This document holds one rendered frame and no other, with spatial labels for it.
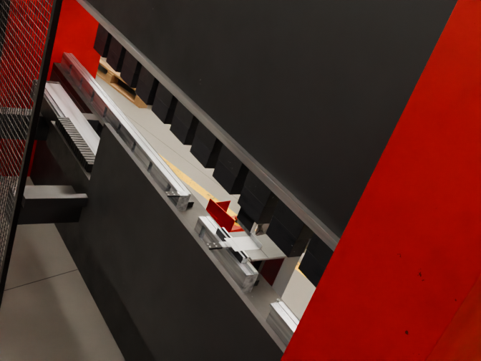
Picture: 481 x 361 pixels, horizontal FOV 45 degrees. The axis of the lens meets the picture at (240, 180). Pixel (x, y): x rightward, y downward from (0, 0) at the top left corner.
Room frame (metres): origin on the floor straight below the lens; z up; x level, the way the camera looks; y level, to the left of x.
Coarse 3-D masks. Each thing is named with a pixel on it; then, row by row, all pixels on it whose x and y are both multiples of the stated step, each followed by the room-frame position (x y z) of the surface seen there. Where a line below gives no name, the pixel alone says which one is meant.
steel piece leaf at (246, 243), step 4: (244, 236) 2.07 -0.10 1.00; (248, 236) 2.08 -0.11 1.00; (252, 236) 2.07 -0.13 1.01; (236, 240) 2.02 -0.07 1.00; (240, 240) 2.03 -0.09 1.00; (244, 240) 2.04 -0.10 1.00; (248, 240) 2.06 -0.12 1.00; (252, 240) 2.07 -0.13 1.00; (256, 240) 2.05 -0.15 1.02; (236, 244) 1.99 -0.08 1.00; (240, 244) 2.00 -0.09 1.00; (244, 244) 2.01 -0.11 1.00; (248, 244) 2.02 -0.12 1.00; (252, 244) 2.03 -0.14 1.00; (256, 244) 2.05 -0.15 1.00; (260, 244) 2.03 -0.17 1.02; (240, 248) 1.97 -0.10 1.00; (244, 248) 1.98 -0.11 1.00; (248, 248) 2.00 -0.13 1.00; (252, 248) 2.01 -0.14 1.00; (256, 248) 2.02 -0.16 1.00; (260, 248) 2.03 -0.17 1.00
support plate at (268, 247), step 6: (234, 234) 2.06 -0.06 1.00; (240, 234) 2.08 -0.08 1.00; (246, 234) 2.10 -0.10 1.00; (264, 234) 2.15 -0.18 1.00; (258, 240) 2.09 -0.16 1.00; (264, 240) 2.11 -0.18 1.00; (270, 240) 2.12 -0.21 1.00; (264, 246) 2.06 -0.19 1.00; (270, 246) 2.07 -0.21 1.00; (276, 246) 2.09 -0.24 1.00; (246, 252) 1.96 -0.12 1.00; (252, 252) 1.98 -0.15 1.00; (258, 252) 2.00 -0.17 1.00; (264, 252) 2.01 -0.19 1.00; (270, 252) 2.03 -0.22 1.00; (276, 252) 2.05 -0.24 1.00; (282, 252) 2.06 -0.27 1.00; (252, 258) 1.94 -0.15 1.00; (258, 258) 1.96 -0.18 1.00; (264, 258) 1.97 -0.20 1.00; (270, 258) 1.99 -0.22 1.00; (276, 258) 2.02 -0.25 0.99; (282, 258) 2.04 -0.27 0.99
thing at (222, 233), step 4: (220, 228) 2.06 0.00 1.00; (224, 228) 2.08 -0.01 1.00; (216, 232) 2.06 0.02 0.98; (220, 232) 2.05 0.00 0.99; (224, 232) 2.06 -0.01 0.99; (220, 236) 2.04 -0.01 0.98; (224, 236) 2.03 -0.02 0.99; (228, 236) 2.04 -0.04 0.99; (224, 240) 2.02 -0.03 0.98; (232, 248) 1.98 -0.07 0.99; (232, 252) 1.97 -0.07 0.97; (236, 252) 1.95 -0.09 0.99; (240, 252) 1.95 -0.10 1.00; (236, 256) 1.95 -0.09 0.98; (240, 256) 1.93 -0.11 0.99; (244, 256) 1.93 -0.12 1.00; (240, 260) 1.92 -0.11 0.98; (244, 260) 1.93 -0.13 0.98
